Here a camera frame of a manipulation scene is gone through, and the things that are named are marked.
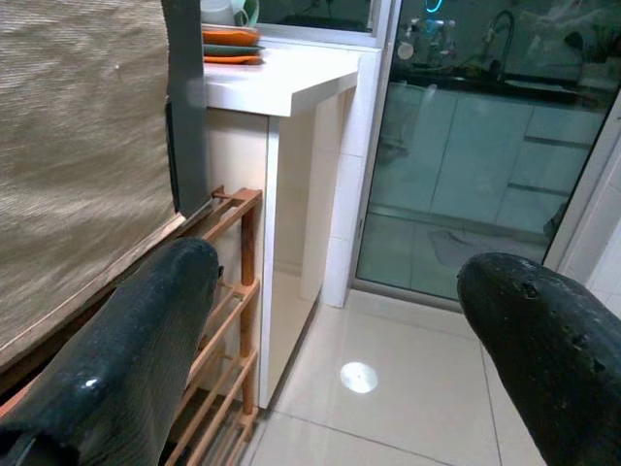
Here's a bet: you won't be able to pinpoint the green plate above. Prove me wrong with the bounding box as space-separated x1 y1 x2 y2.
202 43 266 57

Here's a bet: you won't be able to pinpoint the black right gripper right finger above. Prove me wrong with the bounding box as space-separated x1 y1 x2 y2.
456 250 621 466

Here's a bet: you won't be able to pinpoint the glass sliding door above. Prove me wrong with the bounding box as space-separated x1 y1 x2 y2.
353 0 621 302

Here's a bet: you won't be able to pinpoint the white kitchen base cabinets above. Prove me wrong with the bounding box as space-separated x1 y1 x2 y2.
377 80 607 224

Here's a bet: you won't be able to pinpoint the black kitchen faucet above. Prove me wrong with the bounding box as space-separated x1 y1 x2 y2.
487 9 518 82

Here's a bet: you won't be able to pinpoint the large white cup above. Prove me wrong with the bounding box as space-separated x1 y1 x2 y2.
200 0 244 25

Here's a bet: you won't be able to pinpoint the grey mini fridge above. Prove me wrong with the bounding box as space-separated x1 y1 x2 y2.
162 0 210 217

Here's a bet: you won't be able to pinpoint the glass kitchen window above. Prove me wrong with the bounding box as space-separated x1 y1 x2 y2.
254 0 394 50

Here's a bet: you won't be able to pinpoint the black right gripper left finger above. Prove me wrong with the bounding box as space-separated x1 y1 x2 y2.
0 236 225 466

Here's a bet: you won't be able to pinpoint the white counter cabinet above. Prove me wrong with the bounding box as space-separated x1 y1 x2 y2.
201 46 379 412

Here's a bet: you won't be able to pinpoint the beige woven cloth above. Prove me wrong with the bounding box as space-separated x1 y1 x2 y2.
0 0 188 375

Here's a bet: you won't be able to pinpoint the orange plate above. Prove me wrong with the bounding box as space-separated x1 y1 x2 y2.
202 27 263 46
203 54 264 66

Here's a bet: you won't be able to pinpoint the white sliding door frame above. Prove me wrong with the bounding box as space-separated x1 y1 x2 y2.
542 96 621 302

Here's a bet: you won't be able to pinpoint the wooden slatted rack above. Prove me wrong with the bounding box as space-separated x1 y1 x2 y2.
0 186 266 466

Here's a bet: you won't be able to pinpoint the green mug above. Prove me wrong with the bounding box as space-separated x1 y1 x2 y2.
235 0 263 28

